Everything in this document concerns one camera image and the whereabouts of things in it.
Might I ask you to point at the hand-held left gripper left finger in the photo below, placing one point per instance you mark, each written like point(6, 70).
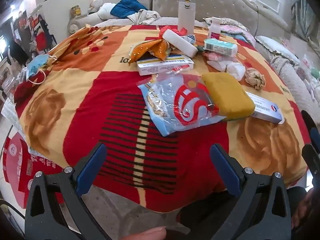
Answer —
point(91, 170)

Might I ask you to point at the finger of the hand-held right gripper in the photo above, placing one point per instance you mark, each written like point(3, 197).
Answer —
point(312, 155)

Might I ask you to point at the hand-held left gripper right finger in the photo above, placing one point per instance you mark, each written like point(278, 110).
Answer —
point(225, 170)

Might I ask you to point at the red shopping bag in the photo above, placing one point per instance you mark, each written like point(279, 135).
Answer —
point(17, 165)

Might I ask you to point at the white foam block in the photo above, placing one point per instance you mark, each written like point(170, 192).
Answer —
point(180, 42)

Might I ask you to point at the striped small carton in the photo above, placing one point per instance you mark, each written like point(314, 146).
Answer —
point(190, 38)

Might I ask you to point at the person's right hand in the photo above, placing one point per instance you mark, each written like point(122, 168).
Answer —
point(303, 212)

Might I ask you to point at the person's left hand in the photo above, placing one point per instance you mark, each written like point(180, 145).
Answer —
point(147, 233)

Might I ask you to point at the white carton red blue logo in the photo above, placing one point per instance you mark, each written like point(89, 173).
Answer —
point(266, 111)

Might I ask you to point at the grey quilt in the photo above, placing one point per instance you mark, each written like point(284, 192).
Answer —
point(297, 87)

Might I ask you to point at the yellow sponge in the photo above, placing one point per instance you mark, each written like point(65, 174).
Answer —
point(227, 95)

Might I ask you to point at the green round toy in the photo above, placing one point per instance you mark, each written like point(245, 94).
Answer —
point(315, 73)

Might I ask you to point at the clear plastic bag red print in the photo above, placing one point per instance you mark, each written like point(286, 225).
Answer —
point(175, 102)

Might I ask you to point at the printed blanket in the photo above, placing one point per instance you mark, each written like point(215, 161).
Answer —
point(75, 80)

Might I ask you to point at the crumpled floral paper ball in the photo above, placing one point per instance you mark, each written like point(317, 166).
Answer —
point(255, 78)

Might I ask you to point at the crumpled white tissue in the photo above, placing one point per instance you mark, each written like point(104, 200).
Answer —
point(233, 70)

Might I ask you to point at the white frilled pillow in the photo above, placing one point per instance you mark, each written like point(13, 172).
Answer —
point(277, 48)

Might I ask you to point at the pink packet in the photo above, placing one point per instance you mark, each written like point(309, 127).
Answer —
point(211, 55)

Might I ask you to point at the blue face mask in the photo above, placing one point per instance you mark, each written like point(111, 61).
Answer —
point(37, 66)

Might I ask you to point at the white striped medicine box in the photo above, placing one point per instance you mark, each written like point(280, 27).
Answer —
point(165, 66)

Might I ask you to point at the teal tissue pack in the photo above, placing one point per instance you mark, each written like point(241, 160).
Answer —
point(220, 48)

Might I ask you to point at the orange snack wrapper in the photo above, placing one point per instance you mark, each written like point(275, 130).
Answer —
point(155, 48)

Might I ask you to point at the white pill bottle pink label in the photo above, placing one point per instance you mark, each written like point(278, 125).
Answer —
point(214, 31)

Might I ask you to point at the grey-green curtain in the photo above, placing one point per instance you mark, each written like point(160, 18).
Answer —
point(306, 15)

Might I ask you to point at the red hanging clothes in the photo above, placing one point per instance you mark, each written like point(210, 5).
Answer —
point(41, 37)

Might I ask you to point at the stack of folded blankets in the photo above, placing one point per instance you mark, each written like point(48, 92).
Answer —
point(235, 27)

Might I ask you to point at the crumpled red plastic bag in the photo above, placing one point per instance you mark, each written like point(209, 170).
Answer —
point(180, 31)

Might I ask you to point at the yellow jar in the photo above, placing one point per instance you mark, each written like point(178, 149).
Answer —
point(76, 11)

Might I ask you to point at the white cushion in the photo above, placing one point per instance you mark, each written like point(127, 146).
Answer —
point(107, 11)

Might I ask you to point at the white thermos bottle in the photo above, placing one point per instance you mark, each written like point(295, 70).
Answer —
point(185, 15)

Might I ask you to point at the beige crumpled cloth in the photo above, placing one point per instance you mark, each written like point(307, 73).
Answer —
point(145, 17)

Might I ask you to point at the plush toy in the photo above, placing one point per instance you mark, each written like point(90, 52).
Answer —
point(96, 3)

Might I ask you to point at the blue cloth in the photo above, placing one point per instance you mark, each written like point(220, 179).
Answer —
point(127, 6)

